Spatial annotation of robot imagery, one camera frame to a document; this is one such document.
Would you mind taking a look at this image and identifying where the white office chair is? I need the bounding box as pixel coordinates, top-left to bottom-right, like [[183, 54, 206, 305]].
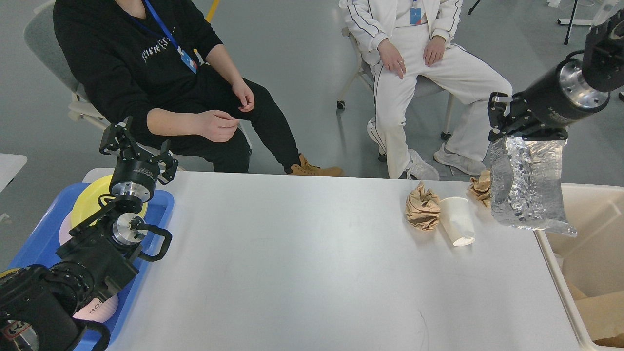
[[336, 27, 455, 141]]

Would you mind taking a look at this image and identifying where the pink plate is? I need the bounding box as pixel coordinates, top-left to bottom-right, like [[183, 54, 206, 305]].
[[58, 213, 73, 245]]

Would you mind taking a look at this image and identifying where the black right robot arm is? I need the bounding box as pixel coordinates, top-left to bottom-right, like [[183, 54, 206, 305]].
[[487, 9, 624, 142]]

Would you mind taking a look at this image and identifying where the brown paper bag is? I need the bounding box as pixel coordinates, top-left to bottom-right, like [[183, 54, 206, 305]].
[[566, 280, 624, 351]]

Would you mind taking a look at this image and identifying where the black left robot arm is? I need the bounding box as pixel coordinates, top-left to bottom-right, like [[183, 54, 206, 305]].
[[0, 117, 178, 351]]

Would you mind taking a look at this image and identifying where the white paper cup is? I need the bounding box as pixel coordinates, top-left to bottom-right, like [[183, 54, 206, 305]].
[[439, 197, 475, 247]]

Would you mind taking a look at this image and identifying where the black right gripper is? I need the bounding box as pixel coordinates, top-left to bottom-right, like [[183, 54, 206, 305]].
[[487, 59, 610, 142]]

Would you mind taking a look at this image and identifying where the blue plastic tray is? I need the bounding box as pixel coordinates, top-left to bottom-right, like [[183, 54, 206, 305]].
[[8, 183, 175, 351]]

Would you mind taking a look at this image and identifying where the pink ribbed mug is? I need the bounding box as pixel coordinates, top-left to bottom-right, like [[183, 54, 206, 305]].
[[73, 294, 118, 323]]

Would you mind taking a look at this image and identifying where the clear plastic wrap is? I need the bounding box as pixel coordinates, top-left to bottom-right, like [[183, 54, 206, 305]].
[[490, 137, 577, 237]]

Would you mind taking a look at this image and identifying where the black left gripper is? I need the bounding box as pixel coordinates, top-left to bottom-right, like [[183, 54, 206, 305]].
[[99, 116, 179, 202]]

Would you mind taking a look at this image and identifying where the grey office chair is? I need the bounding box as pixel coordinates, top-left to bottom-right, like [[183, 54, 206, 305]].
[[23, 1, 254, 171]]

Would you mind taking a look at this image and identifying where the person in black trousers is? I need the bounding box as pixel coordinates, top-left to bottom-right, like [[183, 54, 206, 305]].
[[53, 0, 343, 177]]

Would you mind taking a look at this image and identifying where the white side table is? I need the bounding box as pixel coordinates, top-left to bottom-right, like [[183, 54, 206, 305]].
[[0, 153, 27, 192]]

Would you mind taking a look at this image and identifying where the brown paper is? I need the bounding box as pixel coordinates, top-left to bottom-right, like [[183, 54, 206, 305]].
[[468, 169, 492, 208]]

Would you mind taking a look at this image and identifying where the white stand base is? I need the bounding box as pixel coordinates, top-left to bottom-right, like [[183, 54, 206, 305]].
[[557, 0, 620, 46]]

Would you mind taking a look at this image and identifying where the person in white tracksuit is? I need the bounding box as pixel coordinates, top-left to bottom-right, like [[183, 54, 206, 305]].
[[339, 0, 512, 180]]

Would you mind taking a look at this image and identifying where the yellow plate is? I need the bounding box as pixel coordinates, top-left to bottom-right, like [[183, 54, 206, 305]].
[[71, 173, 148, 228]]

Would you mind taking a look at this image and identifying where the brown paper ball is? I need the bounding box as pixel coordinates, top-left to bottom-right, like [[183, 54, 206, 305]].
[[405, 181, 441, 232]]

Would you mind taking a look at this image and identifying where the cream plastic bin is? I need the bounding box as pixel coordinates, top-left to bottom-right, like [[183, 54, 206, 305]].
[[535, 184, 624, 351]]

